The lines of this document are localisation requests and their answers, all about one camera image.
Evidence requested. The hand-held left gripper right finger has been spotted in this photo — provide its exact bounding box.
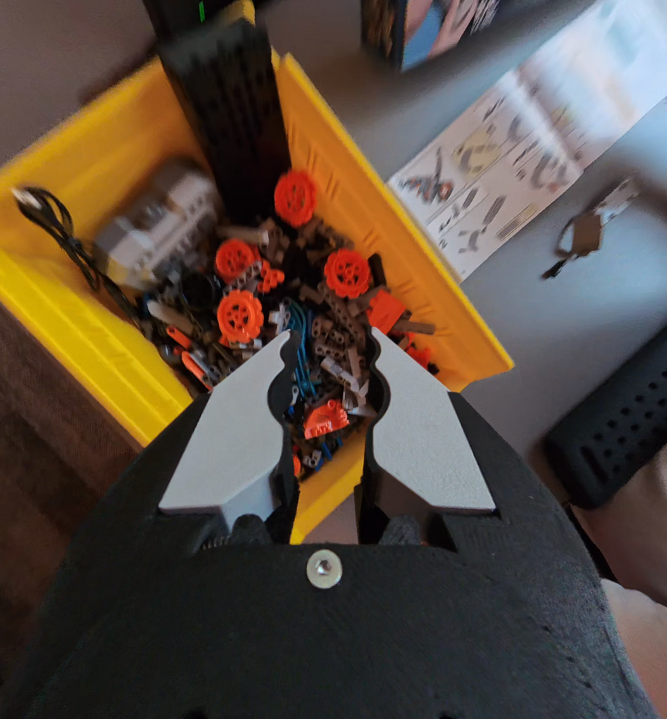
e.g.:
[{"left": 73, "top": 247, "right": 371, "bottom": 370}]
[{"left": 355, "top": 327, "right": 497, "bottom": 546}]

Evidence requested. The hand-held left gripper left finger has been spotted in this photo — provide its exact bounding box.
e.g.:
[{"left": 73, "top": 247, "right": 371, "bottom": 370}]
[{"left": 158, "top": 330, "right": 301, "bottom": 544}]

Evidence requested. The pile of building pieces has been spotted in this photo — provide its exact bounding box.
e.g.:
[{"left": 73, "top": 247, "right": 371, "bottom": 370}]
[{"left": 139, "top": 216, "right": 441, "bottom": 478}]

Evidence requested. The yellow plastic bin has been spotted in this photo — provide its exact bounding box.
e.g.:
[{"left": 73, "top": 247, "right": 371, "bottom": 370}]
[{"left": 0, "top": 51, "right": 515, "bottom": 544}]

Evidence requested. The light grey curved beam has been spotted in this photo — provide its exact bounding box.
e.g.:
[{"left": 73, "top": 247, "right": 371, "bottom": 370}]
[{"left": 555, "top": 179, "right": 642, "bottom": 260}]

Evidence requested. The assembly instruction booklet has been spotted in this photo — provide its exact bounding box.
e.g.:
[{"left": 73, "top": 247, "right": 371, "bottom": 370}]
[{"left": 386, "top": 0, "right": 667, "bottom": 282}]

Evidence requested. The robot kit box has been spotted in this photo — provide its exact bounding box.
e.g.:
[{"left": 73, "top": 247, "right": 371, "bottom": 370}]
[{"left": 360, "top": 0, "right": 500, "bottom": 73}]

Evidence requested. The grey desk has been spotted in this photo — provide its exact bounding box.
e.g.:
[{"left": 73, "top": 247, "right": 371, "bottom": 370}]
[{"left": 0, "top": 0, "right": 667, "bottom": 506}]

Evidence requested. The orange curved panel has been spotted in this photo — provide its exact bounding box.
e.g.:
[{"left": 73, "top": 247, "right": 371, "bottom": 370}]
[{"left": 303, "top": 400, "right": 350, "bottom": 440}]

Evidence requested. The orange gear wheel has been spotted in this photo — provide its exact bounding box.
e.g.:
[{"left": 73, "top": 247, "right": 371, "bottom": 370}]
[
  {"left": 214, "top": 239, "right": 261, "bottom": 284},
  {"left": 323, "top": 249, "right": 372, "bottom": 298},
  {"left": 273, "top": 170, "right": 318, "bottom": 227},
  {"left": 216, "top": 290, "right": 265, "bottom": 343}
]

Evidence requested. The orange wedge panel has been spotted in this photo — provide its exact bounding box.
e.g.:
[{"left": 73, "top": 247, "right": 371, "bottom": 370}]
[{"left": 367, "top": 289, "right": 408, "bottom": 336}]

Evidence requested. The black spoked wheel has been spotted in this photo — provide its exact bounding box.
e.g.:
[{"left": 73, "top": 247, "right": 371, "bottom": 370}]
[{"left": 181, "top": 273, "right": 223, "bottom": 313}]

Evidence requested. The black perforated block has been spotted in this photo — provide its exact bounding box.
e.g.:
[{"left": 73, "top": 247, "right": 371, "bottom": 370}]
[{"left": 544, "top": 315, "right": 667, "bottom": 511}]

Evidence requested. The person's leg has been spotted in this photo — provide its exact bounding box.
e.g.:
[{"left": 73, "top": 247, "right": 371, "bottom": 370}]
[
  {"left": 569, "top": 437, "right": 667, "bottom": 619},
  {"left": 600, "top": 579, "right": 667, "bottom": 719}
]

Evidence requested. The grey motor block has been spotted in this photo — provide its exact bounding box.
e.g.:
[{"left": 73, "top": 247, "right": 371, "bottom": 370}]
[{"left": 93, "top": 160, "right": 222, "bottom": 290}]

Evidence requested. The black perforated plate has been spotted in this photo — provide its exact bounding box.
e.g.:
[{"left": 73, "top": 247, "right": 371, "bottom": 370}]
[{"left": 156, "top": 19, "right": 292, "bottom": 222}]

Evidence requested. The black cable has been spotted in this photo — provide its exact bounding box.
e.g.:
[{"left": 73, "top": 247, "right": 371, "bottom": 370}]
[{"left": 12, "top": 187, "right": 143, "bottom": 329}]

